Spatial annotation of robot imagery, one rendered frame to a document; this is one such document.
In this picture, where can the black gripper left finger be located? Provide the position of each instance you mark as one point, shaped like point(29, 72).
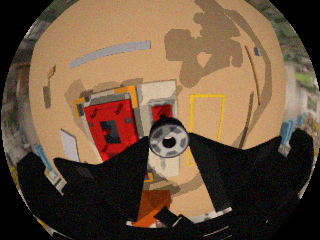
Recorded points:
point(119, 179)

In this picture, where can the grey flat bar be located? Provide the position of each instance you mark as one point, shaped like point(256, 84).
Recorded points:
point(134, 46)

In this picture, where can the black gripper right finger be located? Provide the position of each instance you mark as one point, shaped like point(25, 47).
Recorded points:
point(226, 169)

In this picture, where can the grey wheel with black tyre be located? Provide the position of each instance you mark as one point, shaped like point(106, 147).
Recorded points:
point(168, 148)

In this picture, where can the yellow rectangular outline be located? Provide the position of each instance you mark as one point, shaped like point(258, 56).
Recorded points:
point(191, 97)

